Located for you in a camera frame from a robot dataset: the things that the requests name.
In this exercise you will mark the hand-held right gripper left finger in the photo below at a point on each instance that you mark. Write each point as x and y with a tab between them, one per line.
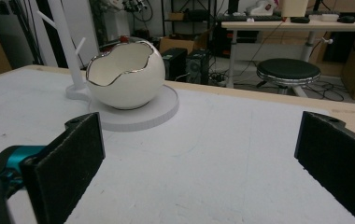
66	165

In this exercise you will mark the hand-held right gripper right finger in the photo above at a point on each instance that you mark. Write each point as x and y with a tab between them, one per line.
337	161

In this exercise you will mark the white round platform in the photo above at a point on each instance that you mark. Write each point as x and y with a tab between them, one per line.
153	113

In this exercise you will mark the white egg-shaped bowl silver rim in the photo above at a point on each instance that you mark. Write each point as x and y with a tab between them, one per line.
135	87

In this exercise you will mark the black round stool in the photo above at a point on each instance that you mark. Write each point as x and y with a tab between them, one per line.
287	70

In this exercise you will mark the white branched stand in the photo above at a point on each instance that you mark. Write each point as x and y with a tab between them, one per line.
68	46

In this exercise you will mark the small red object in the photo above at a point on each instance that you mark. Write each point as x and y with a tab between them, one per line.
123	39

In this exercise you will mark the black computer mouse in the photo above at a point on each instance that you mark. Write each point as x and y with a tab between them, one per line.
300	20
346	19

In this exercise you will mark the white desk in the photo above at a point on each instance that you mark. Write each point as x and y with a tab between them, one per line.
291	26

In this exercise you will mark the white keyboard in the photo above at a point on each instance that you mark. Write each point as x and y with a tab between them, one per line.
323	17

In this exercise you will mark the black computer tower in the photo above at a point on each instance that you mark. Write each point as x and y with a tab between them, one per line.
198	67
175	63

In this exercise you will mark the beige box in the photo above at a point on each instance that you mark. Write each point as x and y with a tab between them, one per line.
294	7

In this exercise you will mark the black keyboard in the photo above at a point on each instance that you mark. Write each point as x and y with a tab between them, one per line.
250	18

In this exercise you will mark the white device with red mark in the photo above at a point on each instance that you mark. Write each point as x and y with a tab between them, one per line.
261	8

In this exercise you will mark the black metal shelf rack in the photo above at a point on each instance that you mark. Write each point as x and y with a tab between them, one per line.
191	15

